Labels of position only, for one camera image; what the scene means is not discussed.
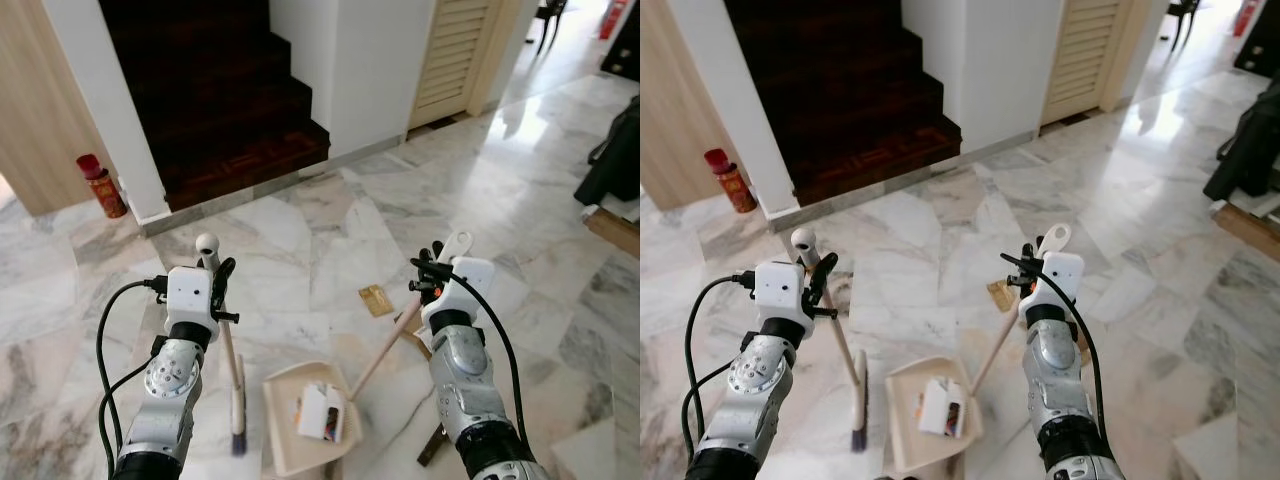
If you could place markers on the dark chair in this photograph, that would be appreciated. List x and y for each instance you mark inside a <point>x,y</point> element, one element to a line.
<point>550,20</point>
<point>1182,15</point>

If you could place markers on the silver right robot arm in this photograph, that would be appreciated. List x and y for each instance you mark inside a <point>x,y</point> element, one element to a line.
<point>470,390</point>
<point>1055,385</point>

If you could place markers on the black cabinet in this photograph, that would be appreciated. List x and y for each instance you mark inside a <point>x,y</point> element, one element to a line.
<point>625,55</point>
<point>1262,50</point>

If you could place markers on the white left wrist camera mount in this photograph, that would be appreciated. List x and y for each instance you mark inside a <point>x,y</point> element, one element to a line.
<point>190,295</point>
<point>778,290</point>

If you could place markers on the white printed carton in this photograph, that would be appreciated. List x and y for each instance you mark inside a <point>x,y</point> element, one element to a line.
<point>318,412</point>
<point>940,405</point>

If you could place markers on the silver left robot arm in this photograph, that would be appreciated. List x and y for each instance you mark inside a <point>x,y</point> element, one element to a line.
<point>165,400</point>
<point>750,395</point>

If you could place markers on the red cylindrical can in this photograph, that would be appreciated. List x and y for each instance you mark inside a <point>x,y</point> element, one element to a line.
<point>103,190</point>
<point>732,185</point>

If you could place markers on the dark wooden staircase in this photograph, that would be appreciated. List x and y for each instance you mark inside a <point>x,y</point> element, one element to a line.
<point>850,95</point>
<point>220,100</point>

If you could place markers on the beige louvered door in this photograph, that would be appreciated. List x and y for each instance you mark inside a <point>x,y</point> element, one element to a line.
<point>450,55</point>
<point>1085,50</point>

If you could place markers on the small brown cardboard piece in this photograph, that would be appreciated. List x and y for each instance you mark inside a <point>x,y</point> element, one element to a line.
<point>376,300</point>
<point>1000,296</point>

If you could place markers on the light wood wall panel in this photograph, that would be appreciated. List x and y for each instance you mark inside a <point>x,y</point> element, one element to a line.
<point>45,100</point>
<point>685,100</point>

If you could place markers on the red fire extinguisher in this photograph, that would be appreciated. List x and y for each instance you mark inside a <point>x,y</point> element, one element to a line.
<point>612,18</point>
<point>1244,16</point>

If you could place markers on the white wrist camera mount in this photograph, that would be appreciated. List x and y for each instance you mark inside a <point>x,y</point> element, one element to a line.
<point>465,285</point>
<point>1058,278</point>
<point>778,290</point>
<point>190,295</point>

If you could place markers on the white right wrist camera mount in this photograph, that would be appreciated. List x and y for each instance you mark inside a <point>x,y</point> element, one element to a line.
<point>465,285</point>
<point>1058,278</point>

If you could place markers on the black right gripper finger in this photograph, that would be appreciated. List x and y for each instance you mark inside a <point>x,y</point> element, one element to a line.
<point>1029,264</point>
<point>438,266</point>

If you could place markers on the black bag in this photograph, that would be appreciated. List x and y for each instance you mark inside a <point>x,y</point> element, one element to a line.
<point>1250,150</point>
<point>615,160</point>

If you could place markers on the long wooden floor board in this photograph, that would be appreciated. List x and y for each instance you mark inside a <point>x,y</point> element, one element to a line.
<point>1250,230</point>
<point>615,232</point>

